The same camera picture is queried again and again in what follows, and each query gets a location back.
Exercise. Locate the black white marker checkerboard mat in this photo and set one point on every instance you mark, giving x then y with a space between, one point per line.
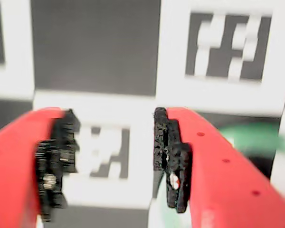
97 47

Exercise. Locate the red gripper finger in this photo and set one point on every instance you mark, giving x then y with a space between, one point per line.
228 185
26 166

